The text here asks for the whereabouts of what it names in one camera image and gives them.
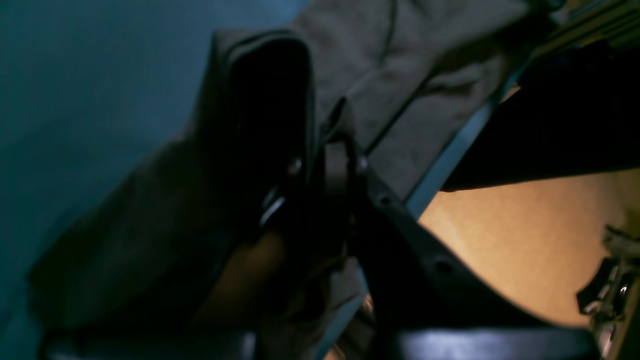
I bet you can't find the blue table cloth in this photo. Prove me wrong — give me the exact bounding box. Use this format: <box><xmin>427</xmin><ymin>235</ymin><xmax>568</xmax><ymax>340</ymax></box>
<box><xmin>1</xmin><ymin>0</ymin><xmax>542</xmax><ymax>360</ymax></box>

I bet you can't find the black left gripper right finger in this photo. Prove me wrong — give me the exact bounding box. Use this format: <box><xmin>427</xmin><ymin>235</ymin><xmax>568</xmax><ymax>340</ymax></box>
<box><xmin>325</xmin><ymin>100</ymin><xmax>600</xmax><ymax>360</ymax></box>

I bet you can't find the dark grey T-shirt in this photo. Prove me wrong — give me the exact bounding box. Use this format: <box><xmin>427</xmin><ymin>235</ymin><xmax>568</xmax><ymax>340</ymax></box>
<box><xmin>28</xmin><ymin>0</ymin><xmax>563</xmax><ymax>360</ymax></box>

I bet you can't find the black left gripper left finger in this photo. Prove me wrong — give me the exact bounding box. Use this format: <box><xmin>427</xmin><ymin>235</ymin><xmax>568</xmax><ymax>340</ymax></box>
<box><xmin>39</xmin><ymin>145</ymin><xmax>326</xmax><ymax>360</ymax></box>

